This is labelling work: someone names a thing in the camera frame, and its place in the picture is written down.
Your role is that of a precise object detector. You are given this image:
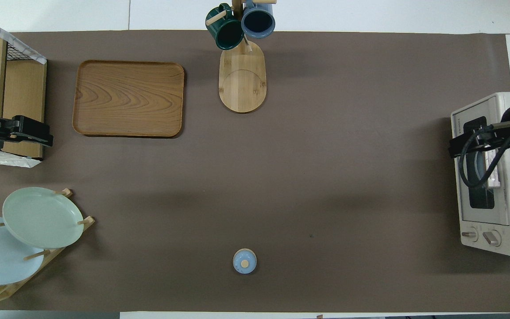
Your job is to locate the glass oven door with handle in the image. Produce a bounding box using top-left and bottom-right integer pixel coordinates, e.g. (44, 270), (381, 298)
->
(451, 97), (510, 224)

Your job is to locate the white crumpled cloth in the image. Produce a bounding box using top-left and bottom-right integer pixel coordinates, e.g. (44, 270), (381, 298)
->
(0, 146), (42, 168)

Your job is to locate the pale green plate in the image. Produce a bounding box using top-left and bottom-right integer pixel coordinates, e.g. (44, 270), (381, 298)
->
(2, 187), (85, 249)

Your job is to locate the white patterned cloth strip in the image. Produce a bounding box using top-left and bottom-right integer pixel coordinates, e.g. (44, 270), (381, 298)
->
(0, 11), (47, 65)

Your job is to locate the wooden tray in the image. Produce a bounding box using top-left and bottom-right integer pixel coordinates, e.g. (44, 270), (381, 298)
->
(73, 60), (185, 139)

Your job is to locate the wooden plate rack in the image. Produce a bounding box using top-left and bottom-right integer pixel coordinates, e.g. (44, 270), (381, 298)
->
(0, 188), (96, 304)

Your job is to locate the brown table mat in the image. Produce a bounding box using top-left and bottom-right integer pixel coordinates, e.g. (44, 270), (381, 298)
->
(0, 30), (510, 313)

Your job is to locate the wooden mug tree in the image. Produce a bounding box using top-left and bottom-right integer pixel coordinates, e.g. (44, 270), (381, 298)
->
(205, 0), (278, 113)

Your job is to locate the dark green mug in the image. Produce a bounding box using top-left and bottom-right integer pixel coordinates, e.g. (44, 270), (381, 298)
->
(205, 4), (245, 50)

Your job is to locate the blue mug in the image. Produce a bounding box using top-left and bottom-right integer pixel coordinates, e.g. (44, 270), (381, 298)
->
(241, 0), (276, 39)

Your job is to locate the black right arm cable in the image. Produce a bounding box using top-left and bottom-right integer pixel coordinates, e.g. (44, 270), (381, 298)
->
(458, 114), (510, 200)

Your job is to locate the wooden shelf with wire basket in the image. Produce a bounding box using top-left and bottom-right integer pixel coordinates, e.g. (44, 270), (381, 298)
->
(0, 11), (47, 160)

